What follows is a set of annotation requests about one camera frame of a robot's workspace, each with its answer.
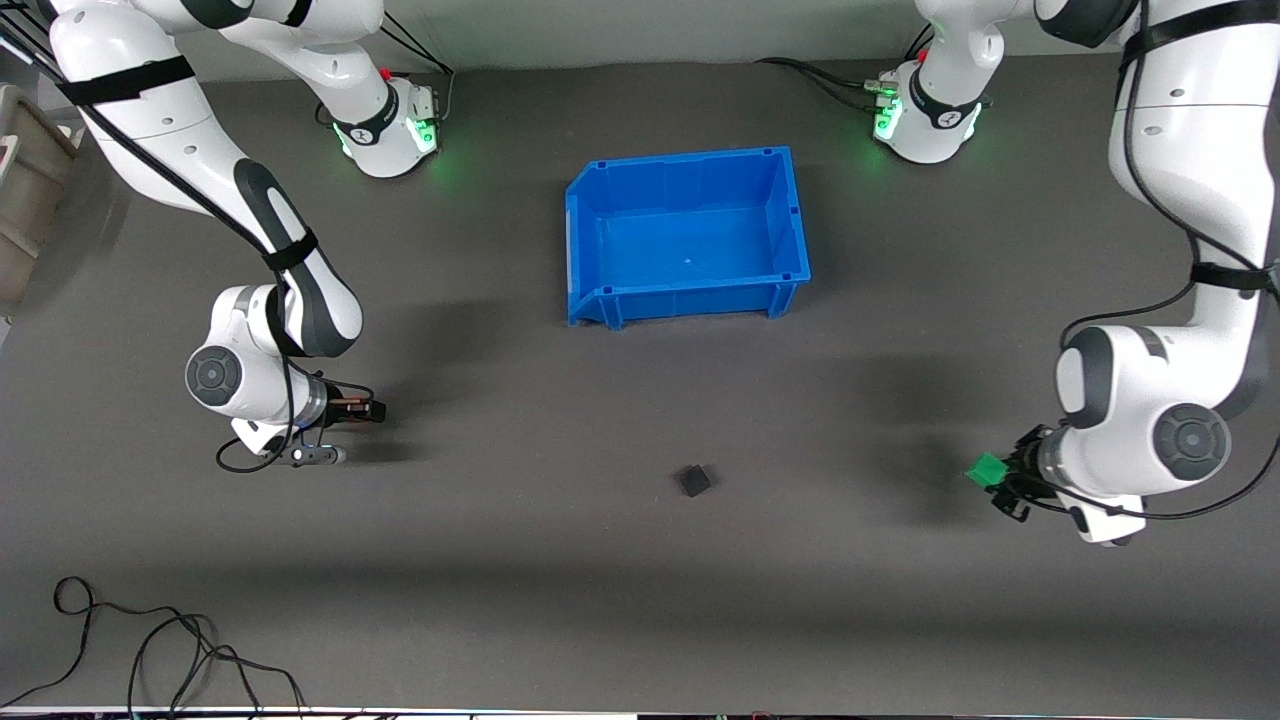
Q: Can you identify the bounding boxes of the blue plastic storage bin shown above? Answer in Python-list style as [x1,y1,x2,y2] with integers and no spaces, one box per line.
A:
[565,146,812,330]

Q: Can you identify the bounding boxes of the beige plastic box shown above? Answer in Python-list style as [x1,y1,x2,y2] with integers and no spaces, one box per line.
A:
[0,82,83,309]

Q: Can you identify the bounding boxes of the thin black loose cable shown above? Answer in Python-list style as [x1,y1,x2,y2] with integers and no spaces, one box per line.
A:
[0,576,309,717]

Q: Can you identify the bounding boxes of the black right arm base cable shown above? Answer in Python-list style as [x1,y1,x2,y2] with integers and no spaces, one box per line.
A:
[316,18,457,129]

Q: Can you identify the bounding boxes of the black arm base cable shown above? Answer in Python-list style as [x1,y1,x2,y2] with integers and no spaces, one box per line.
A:
[755,22,936,113]
[316,18,457,129]

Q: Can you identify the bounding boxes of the black left arm base cable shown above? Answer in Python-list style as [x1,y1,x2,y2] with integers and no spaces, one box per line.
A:
[755,22,936,113]

